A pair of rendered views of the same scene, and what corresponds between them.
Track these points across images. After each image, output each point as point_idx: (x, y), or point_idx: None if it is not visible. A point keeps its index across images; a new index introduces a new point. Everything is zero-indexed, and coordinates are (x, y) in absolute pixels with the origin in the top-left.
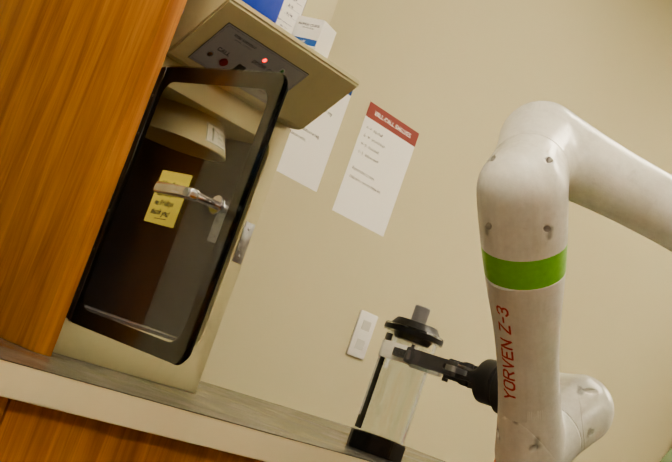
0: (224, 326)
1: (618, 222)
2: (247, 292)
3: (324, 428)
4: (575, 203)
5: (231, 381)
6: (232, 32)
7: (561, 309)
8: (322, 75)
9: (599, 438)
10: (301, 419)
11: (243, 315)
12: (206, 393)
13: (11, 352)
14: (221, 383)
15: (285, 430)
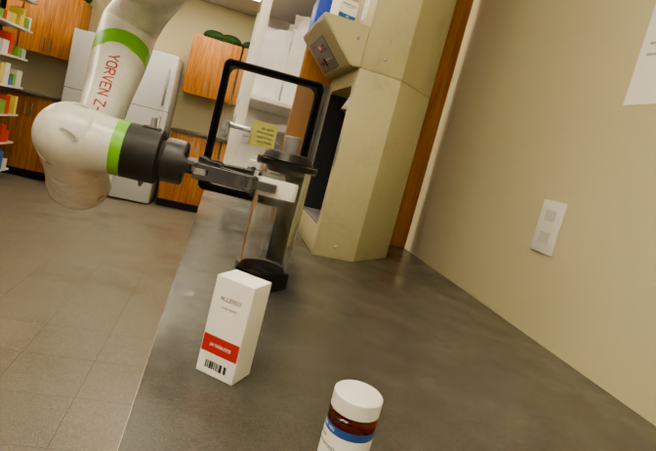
0: (595, 298)
1: None
2: (625, 257)
3: (409, 337)
4: None
5: (610, 375)
6: (312, 49)
7: (86, 71)
8: (321, 28)
9: (35, 149)
10: (438, 341)
11: (621, 287)
12: (354, 273)
13: (233, 204)
14: (596, 372)
15: (234, 240)
